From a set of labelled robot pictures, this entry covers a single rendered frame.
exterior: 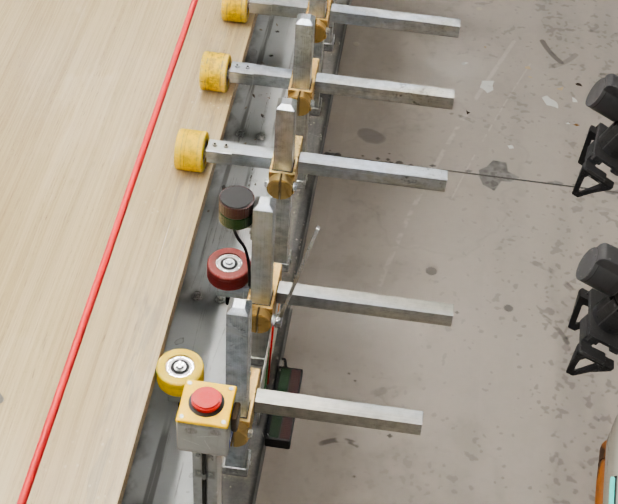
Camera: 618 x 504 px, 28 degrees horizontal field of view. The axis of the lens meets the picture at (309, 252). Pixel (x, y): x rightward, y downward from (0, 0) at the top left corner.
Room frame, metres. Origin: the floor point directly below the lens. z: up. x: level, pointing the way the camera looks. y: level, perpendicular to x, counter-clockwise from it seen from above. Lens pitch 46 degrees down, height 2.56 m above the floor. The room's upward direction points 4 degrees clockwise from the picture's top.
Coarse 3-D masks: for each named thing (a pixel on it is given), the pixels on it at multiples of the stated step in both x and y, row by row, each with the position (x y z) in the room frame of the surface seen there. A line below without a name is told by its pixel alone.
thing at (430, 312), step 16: (240, 288) 1.54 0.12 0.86; (288, 288) 1.55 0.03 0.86; (304, 288) 1.55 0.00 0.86; (320, 288) 1.56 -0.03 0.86; (288, 304) 1.54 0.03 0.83; (304, 304) 1.53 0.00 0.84; (320, 304) 1.53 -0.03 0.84; (336, 304) 1.53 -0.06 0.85; (352, 304) 1.53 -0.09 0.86; (368, 304) 1.53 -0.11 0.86; (384, 304) 1.53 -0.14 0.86; (400, 304) 1.53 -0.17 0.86; (416, 304) 1.53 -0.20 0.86; (432, 304) 1.54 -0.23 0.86; (448, 304) 1.54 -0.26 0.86; (416, 320) 1.52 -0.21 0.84; (432, 320) 1.52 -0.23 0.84; (448, 320) 1.51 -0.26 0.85
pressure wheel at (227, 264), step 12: (216, 252) 1.58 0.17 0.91; (228, 252) 1.59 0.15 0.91; (240, 252) 1.59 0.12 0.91; (216, 264) 1.56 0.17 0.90; (228, 264) 1.55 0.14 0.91; (240, 264) 1.56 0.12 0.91; (216, 276) 1.53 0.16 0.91; (228, 276) 1.53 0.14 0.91; (240, 276) 1.53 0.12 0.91; (228, 288) 1.52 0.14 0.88; (228, 300) 1.55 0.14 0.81
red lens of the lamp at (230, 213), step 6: (252, 192) 1.53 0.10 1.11; (222, 204) 1.50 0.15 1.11; (252, 204) 1.51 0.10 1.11; (222, 210) 1.50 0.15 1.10; (228, 210) 1.49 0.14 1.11; (234, 210) 1.49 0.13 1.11; (240, 210) 1.49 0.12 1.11; (246, 210) 1.50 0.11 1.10; (252, 210) 1.51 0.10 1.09; (228, 216) 1.49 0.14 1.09; (234, 216) 1.49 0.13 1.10; (240, 216) 1.49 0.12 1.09; (246, 216) 1.50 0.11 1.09
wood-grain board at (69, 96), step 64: (0, 0) 2.32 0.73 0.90; (64, 0) 2.34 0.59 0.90; (128, 0) 2.35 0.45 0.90; (0, 64) 2.09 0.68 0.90; (64, 64) 2.11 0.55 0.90; (128, 64) 2.12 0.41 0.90; (192, 64) 2.14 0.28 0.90; (0, 128) 1.89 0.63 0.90; (64, 128) 1.90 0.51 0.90; (128, 128) 1.92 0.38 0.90; (192, 128) 1.93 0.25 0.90; (0, 192) 1.70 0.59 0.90; (64, 192) 1.72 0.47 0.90; (192, 192) 1.74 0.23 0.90; (0, 256) 1.54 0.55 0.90; (64, 256) 1.55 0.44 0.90; (128, 256) 1.56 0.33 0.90; (0, 320) 1.39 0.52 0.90; (64, 320) 1.40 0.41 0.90; (128, 320) 1.41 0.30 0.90; (0, 384) 1.25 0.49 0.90; (128, 384) 1.27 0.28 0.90; (0, 448) 1.13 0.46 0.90; (64, 448) 1.14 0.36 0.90; (128, 448) 1.15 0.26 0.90
